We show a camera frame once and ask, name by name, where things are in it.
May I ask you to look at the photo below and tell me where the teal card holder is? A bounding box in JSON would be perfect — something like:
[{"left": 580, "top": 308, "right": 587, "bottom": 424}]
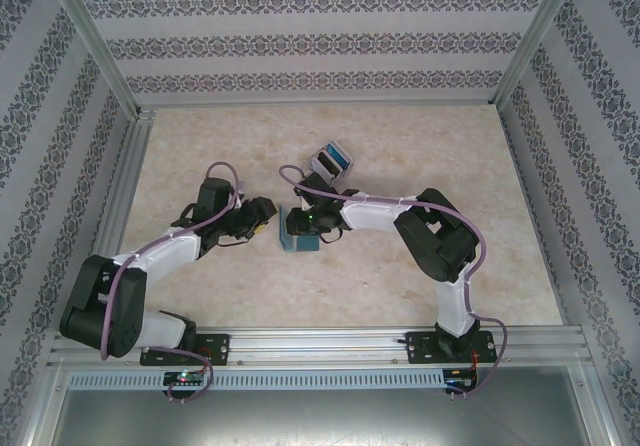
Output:
[{"left": 277, "top": 204, "right": 322, "bottom": 255}]

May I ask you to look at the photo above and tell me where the dark card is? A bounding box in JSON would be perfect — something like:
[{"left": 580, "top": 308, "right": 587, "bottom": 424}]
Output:
[{"left": 315, "top": 150, "right": 341, "bottom": 177}]

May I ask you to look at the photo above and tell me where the blue card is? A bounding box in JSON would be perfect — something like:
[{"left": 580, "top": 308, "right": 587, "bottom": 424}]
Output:
[{"left": 327, "top": 141, "right": 354, "bottom": 177}]

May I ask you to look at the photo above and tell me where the aluminium crossbar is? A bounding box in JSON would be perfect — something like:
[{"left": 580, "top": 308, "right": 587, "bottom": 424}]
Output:
[{"left": 134, "top": 99, "right": 499, "bottom": 110}]

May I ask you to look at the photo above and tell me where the left controller board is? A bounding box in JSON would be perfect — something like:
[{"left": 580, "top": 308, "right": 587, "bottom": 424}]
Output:
[{"left": 163, "top": 370, "right": 209, "bottom": 388}]

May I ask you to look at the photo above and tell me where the controller board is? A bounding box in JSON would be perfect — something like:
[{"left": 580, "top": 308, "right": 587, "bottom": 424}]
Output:
[
  {"left": 163, "top": 370, "right": 209, "bottom": 388},
  {"left": 443, "top": 371, "right": 479, "bottom": 391}
]

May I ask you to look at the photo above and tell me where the grey metal sheet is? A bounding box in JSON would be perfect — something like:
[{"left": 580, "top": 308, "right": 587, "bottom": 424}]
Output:
[{"left": 49, "top": 388, "right": 614, "bottom": 446}]

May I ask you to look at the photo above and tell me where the right controller board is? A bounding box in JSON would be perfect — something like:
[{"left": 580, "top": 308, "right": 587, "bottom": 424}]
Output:
[{"left": 443, "top": 371, "right": 479, "bottom": 391}]

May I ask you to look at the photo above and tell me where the right gripper thin black cable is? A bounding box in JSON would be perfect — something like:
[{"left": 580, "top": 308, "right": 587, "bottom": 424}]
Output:
[{"left": 319, "top": 220, "right": 351, "bottom": 247}]

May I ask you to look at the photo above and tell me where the gripper thin black cable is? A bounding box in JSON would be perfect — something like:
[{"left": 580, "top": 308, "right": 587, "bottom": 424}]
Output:
[
  {"left": 199, "top": 225, "right": 256, "bottom": 262},
  {"left": 319, "top": 220, "right": 351, "bottom": 247}
]

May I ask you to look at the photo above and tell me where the left gripper thin black cable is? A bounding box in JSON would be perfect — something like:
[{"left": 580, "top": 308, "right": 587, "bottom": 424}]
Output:
[{"left": 199, "top": 225, "right": 256, "bottom": 262}]

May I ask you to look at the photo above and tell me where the aluminium side rail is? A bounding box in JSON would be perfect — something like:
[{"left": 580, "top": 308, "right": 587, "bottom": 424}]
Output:
[{"left": 97, "top": 108, "right": 157, "bottom": 267}]

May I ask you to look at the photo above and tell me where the aluminium mounting rail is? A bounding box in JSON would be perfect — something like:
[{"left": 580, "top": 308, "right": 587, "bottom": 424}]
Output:
[{"left": 47, "top": 326, "right": 596, "bottom": 367}]

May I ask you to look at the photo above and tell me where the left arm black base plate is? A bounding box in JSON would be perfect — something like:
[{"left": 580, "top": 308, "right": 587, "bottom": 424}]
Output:
[{"left": 139, "top": 333, "right": 231, "bottom": 367}]

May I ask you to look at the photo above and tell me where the slotted grey cable duct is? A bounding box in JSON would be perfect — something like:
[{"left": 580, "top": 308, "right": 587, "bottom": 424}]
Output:
[{"left": 67, "top": 368, "right": 446, "bottom": 390}]

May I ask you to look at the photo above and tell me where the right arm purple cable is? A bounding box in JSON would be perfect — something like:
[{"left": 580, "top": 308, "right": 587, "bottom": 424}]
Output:
[{"left": 277, "top": 164, "right": 511, "bottom": 397}]

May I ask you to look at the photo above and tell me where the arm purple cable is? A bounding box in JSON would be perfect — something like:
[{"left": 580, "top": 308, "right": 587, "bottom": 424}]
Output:
[
  {"left": 277, "top": 164, "right": 511, "bottom": 397},
  {"left": 99, "top": 161, "right": 246, "bottom": 402}
]

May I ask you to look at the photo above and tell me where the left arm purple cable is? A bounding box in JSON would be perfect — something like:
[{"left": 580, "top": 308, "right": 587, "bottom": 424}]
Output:
[{"left": 99, "top": 161, "right": 246, "bottom": 402}]

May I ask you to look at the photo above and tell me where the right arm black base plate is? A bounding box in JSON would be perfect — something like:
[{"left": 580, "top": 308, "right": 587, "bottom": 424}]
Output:
[{"left": 405, "top": 330, "right": 494, "bottom": 366}]

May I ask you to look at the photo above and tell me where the aluminium frame post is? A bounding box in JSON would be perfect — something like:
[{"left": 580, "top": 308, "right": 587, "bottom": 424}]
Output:
[
  {"left": 43, "top": 0, "right": 144, "bottom": 117},
  {"left": 492, "top": 0, "right": 586, "bottom": 107}
]

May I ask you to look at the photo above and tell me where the aluminium frame upright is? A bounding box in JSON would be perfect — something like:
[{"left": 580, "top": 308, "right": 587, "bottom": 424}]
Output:
[
  {"left": 569, "top": 363, "right": 621, "bottom": 446},
  {"left": 19, "top": 363, "right": 69, "bottom": 446}
]

